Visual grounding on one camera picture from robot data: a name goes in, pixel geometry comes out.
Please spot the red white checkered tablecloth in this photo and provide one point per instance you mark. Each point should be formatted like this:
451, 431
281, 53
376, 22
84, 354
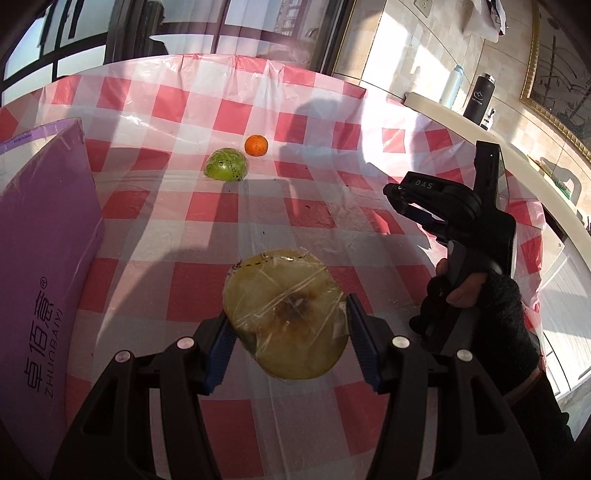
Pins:
171, 234

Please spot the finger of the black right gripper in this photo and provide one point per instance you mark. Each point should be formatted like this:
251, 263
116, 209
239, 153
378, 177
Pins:
426, 203

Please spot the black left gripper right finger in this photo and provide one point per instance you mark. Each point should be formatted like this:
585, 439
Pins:
445, 419

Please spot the clear water bottle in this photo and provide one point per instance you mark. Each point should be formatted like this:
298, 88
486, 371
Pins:
452, 87

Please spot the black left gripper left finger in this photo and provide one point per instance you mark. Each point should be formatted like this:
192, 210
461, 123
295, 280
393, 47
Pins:
110, 437

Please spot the purple cardboard box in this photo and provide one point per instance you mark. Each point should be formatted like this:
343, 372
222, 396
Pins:
51, 227

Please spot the right hand with black glove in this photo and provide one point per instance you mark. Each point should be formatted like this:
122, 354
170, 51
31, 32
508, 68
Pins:
500, 340

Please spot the green half fruit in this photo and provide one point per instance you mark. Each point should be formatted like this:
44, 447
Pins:
227, 165

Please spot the gold framed picture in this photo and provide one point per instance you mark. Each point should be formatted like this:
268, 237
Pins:
557, 81

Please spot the black water bottle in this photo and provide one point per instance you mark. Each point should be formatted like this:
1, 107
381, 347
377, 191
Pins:
480, 98

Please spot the small orange tangerine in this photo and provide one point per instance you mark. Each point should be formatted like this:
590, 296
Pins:
256, 145

